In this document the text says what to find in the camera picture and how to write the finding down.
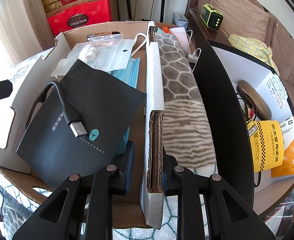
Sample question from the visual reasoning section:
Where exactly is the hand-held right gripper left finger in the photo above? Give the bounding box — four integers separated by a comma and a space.
12, 141, 135, 240

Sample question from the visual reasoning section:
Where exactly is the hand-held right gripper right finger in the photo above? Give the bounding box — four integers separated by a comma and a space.
163, 154, 284, 240

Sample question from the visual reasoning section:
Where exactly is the black booklet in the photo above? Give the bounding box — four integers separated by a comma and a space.
15, 59, 147, 192

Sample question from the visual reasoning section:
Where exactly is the black USB cable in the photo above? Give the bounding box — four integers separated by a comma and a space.
25, 81, 89, 138

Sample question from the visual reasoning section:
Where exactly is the white cardboard tray box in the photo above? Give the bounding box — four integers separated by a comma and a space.
0, 21, 166, 230

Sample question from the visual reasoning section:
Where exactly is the blue face mask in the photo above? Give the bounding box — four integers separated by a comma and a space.
111, 32, 147, 155

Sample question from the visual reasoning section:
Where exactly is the clear zip bag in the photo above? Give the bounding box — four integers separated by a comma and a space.
50, 39, 133, 77

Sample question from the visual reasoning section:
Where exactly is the white sheer curtain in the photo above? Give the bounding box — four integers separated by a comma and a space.
0, 0, 50, 65

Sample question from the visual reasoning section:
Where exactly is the black box white inside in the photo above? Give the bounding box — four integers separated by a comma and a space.
192, 39, 294, 218

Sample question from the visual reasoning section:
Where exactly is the small white adapter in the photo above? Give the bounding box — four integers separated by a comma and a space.
83, 45, 97, 62

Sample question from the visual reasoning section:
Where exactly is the yellow instruction leaflet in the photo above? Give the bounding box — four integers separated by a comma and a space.
246, 120, 285, 173

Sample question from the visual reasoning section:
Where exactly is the white power strip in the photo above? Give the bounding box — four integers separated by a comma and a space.
187, 49, 202, 64

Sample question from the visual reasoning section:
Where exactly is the round brown fabric disc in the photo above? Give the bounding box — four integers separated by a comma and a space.
238, 80, 273, 120

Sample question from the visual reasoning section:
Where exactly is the red gift box oval label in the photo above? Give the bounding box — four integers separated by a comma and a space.
47, 0, 112, 37

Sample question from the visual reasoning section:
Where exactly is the orange and white box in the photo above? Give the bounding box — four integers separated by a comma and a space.
271, 116, 294, 178

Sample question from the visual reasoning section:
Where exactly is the white paper sheet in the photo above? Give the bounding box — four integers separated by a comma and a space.
169, 27, 189, 53

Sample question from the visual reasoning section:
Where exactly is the open brown cardboard box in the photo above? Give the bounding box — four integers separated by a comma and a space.
124, 20, 189, 34

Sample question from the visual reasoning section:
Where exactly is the dark wooden side table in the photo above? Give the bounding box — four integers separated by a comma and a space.
187, 7, 275, 73

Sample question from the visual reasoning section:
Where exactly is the grey blue box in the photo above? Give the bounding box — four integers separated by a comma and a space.
172, 12, 189, 27

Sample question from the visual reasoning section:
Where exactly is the yellow checked cloth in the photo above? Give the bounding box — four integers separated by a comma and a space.
228, 34, 280, 75

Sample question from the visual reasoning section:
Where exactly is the green clock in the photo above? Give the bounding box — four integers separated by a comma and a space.
201, 4, 224, 29

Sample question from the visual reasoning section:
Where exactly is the brown sofa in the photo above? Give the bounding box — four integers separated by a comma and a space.
187, 0, 294, 130

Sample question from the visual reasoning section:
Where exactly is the tan cushion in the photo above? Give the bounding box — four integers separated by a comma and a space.
211, 0, 271, 39

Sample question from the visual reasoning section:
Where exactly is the bundle of AV cables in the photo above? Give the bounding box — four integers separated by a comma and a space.
237, 92, 261, 188

